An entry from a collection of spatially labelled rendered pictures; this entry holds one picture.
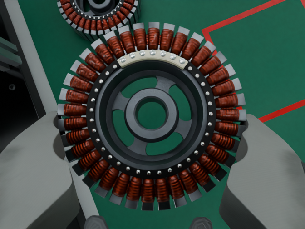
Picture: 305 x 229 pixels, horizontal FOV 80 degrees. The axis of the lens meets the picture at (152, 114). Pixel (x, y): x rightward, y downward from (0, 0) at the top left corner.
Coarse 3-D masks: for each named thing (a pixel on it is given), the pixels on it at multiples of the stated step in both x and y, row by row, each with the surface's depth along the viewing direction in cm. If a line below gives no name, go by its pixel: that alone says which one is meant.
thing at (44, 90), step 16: (16, 0) 28; (16, 16) 28; (16, 32) 28; (32, 48) 28; (32, 64) 28; (48, 96) 27; (48, 112) 27; (80, 176) 27; (80, 192) 27; (96, 208) 26
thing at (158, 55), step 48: (96, 48) 11; (144, 48) 11; (192, 48) 11; (96, 96) 11; (144, 96) 12; (192, 96) 12; (240, 96) 11; (96, 144) 11; (144, 144) 13; (192, 144) 11; (96, 192) 10; (144, 192) 10; (192, 192) 10
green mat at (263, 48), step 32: (32, 0) 28; (160, 0) 28; (192, 0) 28; (224, 0) 27; (256, 0) 27; (288, 0) 27; (32, 32) 28; (64, 32) 28; (160, 32) 27; (192, 32) 27; (224, 32) 27; (256, 32) 27; (288, 32) 27; (64, 64) 27; (224, 64) 27; (256, 64) 27; (288, 64) 27; (128, 96) 27; (256, 96) 26; (288, 96) 26; (288, 128) 26; (128, 224) 26; (160, 224) 26; (224, 224) 26
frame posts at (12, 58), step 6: (0, 42) 23; (6, 42) 24; (0, 48) 22; (6, 48) 24; (12, 48) 25; (0, 54) 22; (6, 54) 23; (12, 54) 24; (0, 60) 23; (6, 60) 24; (12, 60) 24; (18, 60) 25; (0, 66) 24; (6, 66) 25
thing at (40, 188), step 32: (32, 128) 9; (0, 160) 7; (32, 160) 7; (64, 160) 7; (0, 192) 6; (32, 192) 6; (64, 192) 6; (0, 224) 5; (32, 224) 5; (64, 224) 7
